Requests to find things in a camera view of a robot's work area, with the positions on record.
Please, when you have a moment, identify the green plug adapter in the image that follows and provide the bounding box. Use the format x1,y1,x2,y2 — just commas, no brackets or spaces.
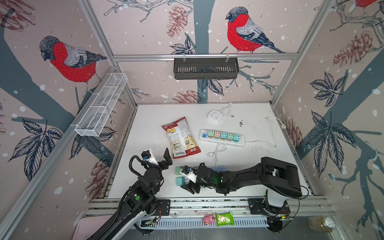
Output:
227,133,235,141
175,167,183,176
208,130,215,138

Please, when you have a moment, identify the teal plug adapter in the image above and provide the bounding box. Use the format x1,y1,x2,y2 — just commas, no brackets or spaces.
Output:
176,177,186,186
233,134,241,142
221,132,228,140

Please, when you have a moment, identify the red white snack bag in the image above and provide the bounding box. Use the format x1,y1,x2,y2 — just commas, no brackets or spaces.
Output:
162,117,201,159

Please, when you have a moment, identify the white colourful power strip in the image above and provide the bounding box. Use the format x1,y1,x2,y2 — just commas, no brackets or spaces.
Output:
199,129,245,148

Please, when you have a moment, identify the blue cube power socket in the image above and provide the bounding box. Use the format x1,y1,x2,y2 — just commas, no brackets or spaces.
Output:
213,166,228,172

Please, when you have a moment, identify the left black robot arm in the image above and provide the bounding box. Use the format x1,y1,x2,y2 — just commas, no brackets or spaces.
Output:
88,148,173,240

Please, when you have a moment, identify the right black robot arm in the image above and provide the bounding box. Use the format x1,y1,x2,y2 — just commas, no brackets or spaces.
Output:
181,157,303,217

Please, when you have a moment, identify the pink pig toy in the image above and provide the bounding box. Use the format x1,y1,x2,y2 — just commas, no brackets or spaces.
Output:
203,214,217,226

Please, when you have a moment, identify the green snack packet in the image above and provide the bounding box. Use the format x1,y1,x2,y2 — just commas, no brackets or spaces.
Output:
215,212,235,227

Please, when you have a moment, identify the small white power strip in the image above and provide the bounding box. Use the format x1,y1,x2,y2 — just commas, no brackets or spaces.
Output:
207,110,224,124

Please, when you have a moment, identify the pink plastic tray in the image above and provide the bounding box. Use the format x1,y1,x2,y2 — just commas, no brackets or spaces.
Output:
72,215,112,240

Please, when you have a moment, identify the glass jar with lid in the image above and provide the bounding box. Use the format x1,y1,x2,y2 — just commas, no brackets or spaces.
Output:
308,216,336,233

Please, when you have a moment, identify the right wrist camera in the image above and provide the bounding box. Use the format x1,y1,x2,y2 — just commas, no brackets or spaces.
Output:
183,173,197,183

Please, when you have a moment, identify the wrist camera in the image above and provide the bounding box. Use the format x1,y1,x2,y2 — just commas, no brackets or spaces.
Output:
141,149,159,166
183,173,197,183

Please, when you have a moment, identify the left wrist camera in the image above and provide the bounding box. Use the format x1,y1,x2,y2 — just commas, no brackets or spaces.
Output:
141,149,159,166

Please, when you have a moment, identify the white coiled cable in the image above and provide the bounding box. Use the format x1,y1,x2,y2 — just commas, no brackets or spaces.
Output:
206,142,228,166

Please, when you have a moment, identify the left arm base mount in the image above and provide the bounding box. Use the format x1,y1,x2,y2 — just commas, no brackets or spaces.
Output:
150,200,171,217

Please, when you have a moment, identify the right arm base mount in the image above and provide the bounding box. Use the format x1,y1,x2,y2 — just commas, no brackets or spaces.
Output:
248,198,291,217

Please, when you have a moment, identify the white wire mesh shelf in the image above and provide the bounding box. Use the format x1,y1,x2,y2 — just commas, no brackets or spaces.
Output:
75,73,128,137

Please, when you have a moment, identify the black hanging wire basket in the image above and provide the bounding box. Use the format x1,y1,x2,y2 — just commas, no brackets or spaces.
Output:
174,58,239,80

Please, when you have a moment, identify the white power strip cord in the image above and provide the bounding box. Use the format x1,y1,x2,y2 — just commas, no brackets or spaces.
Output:
244,116,287,148

